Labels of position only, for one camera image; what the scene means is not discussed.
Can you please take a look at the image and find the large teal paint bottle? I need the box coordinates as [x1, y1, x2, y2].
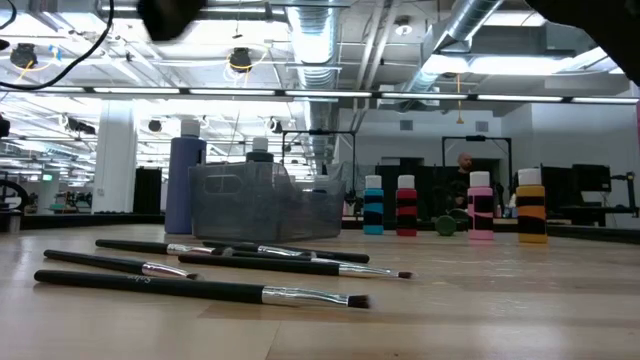
[244, 137, 275, 166]

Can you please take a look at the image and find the large blue paint bottle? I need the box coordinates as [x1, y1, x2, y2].
[163, 118, 208, 236]

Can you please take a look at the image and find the grey translucent plastic bin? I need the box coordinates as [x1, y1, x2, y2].
[187, 160, 348, 244]

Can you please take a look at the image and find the thin black paintbrush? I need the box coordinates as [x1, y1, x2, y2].
[219, 247, 371, 265]
[202, 240, 319, 259]
[94, 238, 235, 258]
[42, 248, 202, 281]
[177, 253, 416, 280]

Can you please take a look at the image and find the black paintbrush with script logo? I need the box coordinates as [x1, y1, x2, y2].
[33, 269, 372, 310]

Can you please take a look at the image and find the small pink paint bottle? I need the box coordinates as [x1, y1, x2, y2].
[467, 171, 496, 241]

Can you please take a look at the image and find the small cyan paint bottle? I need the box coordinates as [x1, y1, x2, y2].
[363, 174, 385, 236]

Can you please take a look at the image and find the small red paint bottle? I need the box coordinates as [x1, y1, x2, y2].
[395, 174, 419, 238]

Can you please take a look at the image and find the dark green paint bottle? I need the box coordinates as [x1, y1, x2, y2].
[433, 214, 458, 238]

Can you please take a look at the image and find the black ceiling device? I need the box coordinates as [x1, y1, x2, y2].
[228, 47, 254, 75]
[9, 42, 39, 70]

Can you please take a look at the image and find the white column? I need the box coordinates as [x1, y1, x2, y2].
[92, 112, 139, 215]

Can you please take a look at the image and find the long ceiling light bar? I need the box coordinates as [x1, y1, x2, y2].
[0, 85, 640, 105]

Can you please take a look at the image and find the black cabinet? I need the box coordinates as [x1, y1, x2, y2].
[133, 167, 163, 216]

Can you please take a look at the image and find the small orange striped bottle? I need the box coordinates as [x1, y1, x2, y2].
[516, 167, 549, 245]

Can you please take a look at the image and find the black background monitor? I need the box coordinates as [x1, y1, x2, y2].
[542, 163, 613, 209]

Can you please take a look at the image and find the wide silver ventilation duct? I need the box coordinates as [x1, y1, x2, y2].
[285, 0, 344, 169]

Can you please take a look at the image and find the yellow hanging cord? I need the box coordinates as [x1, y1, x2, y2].
[454, 73, 465, 126]

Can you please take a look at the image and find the black rig frame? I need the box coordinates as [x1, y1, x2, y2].
[441, 135, 514, 201]

